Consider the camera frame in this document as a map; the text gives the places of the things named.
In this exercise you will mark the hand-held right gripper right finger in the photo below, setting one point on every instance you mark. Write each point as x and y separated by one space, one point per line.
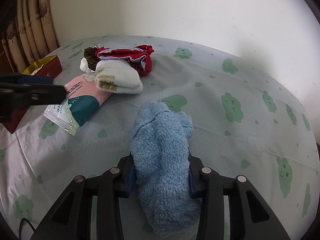
192 180

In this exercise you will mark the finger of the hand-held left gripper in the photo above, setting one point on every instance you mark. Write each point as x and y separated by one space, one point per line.
35 80
42 95

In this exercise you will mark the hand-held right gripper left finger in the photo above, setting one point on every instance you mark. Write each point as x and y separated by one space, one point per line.
131 181

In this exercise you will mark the red tin box gold inside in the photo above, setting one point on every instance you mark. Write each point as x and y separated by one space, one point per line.
51 66

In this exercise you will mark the light blue terry towel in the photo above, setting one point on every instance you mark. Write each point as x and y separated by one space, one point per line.
162 155

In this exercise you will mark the pink teal wet wipes pack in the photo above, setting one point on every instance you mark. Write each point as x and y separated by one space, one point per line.
80 105

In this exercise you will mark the small white sock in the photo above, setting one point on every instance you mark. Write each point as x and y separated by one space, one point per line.
85 65

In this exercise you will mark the brown patterned cloth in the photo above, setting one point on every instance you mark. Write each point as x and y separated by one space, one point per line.
90 56

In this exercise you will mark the white towel gold print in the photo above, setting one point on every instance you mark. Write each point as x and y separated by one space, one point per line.
117 77

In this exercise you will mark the red satin cloth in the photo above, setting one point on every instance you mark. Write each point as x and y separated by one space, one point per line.
147 62

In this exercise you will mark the beige patterned curtain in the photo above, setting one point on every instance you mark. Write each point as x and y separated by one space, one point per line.
32 25

